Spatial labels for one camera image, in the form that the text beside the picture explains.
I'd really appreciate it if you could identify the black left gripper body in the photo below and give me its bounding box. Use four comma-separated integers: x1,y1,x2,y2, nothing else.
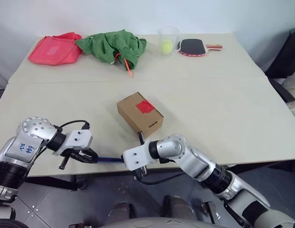
58,148,88,170

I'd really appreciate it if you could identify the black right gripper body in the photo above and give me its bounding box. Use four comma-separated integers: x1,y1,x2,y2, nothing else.
134,131,148,181

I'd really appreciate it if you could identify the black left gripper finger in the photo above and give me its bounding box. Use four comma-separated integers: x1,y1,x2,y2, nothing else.
72,153,99,164
84,149,100,160

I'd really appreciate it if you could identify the blue pen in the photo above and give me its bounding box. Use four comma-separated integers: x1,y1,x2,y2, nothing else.
97,155,124,165

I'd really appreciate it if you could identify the brown cardboard box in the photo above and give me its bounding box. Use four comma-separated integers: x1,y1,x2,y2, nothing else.
117,92,164,139

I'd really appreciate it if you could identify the red tape patch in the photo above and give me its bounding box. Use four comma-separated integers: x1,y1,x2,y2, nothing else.
136,99,154,115

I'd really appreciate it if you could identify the green crumpled garment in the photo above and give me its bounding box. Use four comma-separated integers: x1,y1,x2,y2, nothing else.
75,29,148,70

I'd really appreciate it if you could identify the red fabric bag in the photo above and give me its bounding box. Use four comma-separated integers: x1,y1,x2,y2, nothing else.
28,32,83,66

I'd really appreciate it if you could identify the yellow tennis ball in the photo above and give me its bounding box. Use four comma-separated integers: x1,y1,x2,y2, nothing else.
161,40,173,54

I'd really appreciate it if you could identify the black table tennis paddle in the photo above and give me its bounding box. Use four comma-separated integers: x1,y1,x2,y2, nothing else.
177,38,224,58

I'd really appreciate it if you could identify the clear plastic cup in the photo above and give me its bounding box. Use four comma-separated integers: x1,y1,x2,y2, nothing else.
157,26,180,58

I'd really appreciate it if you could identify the black office chair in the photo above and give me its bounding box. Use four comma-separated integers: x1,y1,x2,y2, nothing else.
264,27,295,103

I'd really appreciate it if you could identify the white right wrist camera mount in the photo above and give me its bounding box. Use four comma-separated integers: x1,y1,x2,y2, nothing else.
122,142,153,171

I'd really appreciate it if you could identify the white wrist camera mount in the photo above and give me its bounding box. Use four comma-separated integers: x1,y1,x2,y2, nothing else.
53,129,93,157
122,142,153,171

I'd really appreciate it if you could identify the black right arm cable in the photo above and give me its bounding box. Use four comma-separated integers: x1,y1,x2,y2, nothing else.
137,158,186,185

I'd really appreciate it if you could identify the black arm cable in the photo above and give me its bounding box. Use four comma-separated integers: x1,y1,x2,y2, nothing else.
137,158,186,185
53,120,91,132

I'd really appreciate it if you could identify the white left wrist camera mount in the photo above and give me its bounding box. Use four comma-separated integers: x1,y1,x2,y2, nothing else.
53,129,93,157

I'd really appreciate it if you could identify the black table frame bar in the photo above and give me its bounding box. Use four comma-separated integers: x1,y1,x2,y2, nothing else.
25,177,89,191

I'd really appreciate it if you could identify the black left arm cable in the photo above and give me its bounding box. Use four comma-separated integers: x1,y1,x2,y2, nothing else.
53,120,91,132

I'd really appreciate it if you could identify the orange drawstring cord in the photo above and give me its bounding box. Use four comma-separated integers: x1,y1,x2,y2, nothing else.
115,53,134,78

